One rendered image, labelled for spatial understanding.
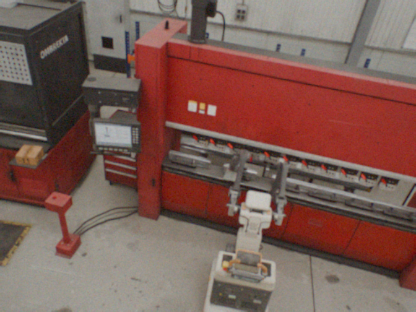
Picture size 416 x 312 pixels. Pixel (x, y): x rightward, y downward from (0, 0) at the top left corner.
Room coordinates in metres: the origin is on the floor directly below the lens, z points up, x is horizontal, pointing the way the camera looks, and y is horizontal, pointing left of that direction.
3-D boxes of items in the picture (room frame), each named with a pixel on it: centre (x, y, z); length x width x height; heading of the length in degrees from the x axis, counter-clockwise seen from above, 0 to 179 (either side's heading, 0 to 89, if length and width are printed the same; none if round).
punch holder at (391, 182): (2.96, -1.86, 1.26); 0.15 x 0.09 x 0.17; 80
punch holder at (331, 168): (3.06, -1.27, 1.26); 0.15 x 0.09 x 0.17; 80
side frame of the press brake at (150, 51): (3.57, 0.62, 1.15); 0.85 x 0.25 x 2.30; 170
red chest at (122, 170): (3.83, 1.11, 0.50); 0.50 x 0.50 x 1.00; 80
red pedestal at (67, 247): (2.56, 1.48, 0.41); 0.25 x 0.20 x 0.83; 170
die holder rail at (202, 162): (3.33, 0.23, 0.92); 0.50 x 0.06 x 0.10; 80
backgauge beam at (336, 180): (3.46, -0.76, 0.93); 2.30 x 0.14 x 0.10; 80
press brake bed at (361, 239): (3.07, -0.94, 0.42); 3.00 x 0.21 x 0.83; 80
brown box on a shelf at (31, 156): (2.90, 1.91, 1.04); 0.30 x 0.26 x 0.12; 85
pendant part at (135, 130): (2.95, 0.94, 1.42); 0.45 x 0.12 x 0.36; 95
